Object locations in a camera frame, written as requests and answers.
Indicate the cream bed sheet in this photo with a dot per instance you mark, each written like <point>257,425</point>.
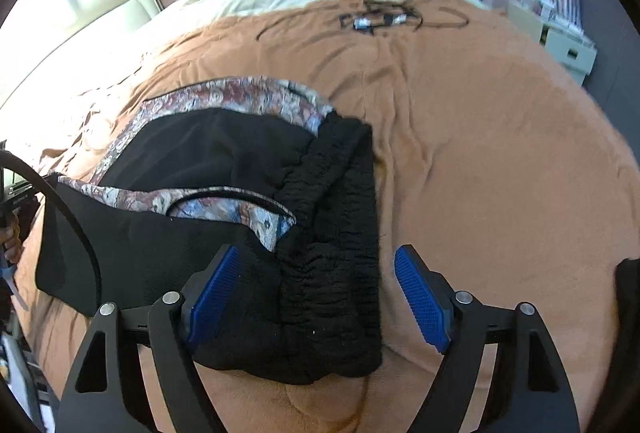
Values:
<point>51,46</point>

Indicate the black floral patterned pants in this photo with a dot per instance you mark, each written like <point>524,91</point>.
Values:
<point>265,165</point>

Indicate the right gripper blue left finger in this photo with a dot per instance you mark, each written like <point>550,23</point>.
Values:
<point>206,295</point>

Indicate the white bedside cabinet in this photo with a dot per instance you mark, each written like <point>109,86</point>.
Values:
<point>557,26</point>

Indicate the folded black garment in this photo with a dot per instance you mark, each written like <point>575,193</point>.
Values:
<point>627,299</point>

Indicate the brown bed blanket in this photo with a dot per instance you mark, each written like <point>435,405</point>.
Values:
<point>490,160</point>

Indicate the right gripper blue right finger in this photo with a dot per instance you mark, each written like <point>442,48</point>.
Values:
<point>429,297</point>

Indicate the person left hand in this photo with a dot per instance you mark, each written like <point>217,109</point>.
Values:
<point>10,239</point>

